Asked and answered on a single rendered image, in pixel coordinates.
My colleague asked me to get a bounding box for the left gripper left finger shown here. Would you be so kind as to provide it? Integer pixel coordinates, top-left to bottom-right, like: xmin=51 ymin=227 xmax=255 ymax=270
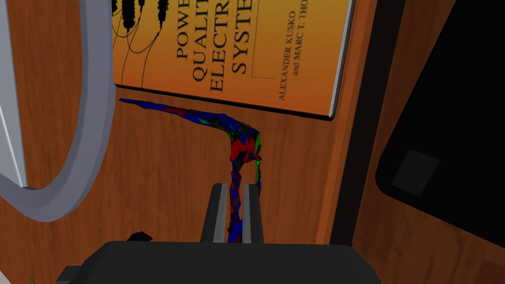
xmin=200 ymin=183 xmax=229 ymax=244

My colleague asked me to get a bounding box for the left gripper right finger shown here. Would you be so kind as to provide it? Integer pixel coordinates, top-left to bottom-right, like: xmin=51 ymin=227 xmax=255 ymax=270
xmin=241 ymin=183 xmax=265 ymax=244

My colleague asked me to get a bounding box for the blue red green bent utensil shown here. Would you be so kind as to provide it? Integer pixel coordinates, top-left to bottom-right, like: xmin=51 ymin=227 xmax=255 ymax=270
xmin=118 ymin=98 xmax=263 ymax=244

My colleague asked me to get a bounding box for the brown wooden table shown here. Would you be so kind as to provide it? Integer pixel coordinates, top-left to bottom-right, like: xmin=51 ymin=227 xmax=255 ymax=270
xmin=0 ymin=0 xmax=379 ymax=284

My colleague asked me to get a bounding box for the small dark blue shape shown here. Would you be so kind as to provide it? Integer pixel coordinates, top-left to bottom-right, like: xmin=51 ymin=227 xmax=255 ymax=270
xmin=126 ymin=231 xmax=153 ymax=243

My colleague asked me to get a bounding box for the grey plate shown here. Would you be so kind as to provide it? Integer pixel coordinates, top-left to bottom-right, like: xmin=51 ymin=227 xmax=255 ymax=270
xmin=0 ymin=0 xmax=117 ymax=224

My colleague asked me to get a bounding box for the orange book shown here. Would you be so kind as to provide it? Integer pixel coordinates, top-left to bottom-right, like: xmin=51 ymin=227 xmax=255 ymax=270
xmin=112 ymin=0 xmax=356 ymax=122

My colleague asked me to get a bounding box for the black rounded block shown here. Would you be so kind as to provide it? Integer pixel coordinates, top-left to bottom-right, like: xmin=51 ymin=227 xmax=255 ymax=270
xmin=374 ymin=0 xmax=505 ymax=250

